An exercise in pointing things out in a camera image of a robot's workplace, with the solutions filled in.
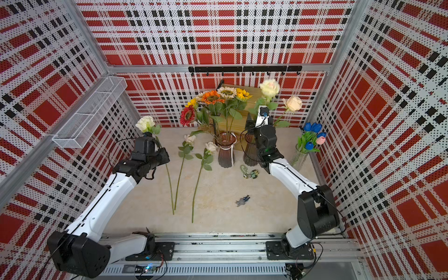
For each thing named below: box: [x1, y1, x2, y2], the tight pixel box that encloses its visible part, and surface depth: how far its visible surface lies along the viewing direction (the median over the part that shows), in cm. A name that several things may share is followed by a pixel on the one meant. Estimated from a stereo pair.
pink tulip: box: [316, 136, 327, 146], surface depth 76 cm
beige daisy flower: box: [217, 86, 238, 99], surface depth 76 cm
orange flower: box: [201, 89, 226, 105], surface depth 75 cm
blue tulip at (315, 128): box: [310, 122, 323, 141], surface depth 80 cm
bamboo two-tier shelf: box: [214, 79, 264, 152], surface depth 80 cm
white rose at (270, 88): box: [260, 78, 280, 103], surface depth 65 cm
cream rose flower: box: [281, 95, 303, 112], surface depth 73 cm
